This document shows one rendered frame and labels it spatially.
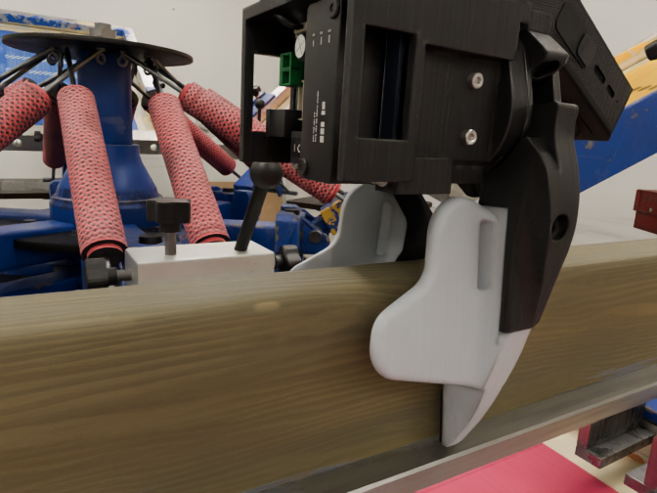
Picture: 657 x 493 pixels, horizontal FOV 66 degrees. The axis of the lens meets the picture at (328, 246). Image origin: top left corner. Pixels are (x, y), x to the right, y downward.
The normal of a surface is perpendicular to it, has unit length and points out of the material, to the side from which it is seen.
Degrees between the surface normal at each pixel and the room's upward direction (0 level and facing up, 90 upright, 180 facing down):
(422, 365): 84
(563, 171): 74
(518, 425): 2
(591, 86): 90
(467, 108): 90
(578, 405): 2
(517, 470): 0
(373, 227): 95
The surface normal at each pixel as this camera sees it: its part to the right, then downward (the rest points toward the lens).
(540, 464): 0.06, -0.97
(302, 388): 0.51, 0.25
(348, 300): 0.48, -0.22
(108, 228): 0.48, -0.65
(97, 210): 0.22, -0.63
